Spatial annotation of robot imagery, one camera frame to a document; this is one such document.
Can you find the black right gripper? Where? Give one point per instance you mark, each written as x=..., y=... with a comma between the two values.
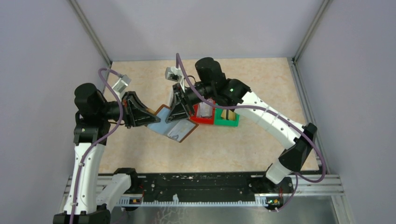
x=182, y=99

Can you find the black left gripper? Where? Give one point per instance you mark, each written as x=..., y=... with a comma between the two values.
x=126, y=109

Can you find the brown leather card holder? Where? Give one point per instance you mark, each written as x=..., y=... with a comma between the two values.
x=175, y=130

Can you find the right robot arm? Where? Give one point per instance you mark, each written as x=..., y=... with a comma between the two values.
x=215, y=90

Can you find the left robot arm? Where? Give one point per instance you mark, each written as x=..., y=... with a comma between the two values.
x=93, y=126

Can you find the white VIP card stack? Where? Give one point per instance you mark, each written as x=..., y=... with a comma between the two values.
x=204, y=110

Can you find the gold card in green bin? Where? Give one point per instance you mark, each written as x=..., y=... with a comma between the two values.
x=228, y=115

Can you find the translucent white plastic bin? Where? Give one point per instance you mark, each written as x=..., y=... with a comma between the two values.
x=171, y=99

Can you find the red plastic bin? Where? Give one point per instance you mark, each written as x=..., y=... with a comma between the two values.
x=205, y=121

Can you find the green plastic bin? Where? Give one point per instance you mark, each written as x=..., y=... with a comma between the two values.
x=220, y=122

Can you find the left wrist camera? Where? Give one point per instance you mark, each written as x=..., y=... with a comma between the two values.
x=121, y=84

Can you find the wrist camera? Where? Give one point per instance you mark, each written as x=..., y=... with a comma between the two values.
x=121, y=84
x=173, y=74

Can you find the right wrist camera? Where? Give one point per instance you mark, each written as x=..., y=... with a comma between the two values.
x=173, y=74

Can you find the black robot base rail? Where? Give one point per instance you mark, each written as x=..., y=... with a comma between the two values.
x=206, y=190

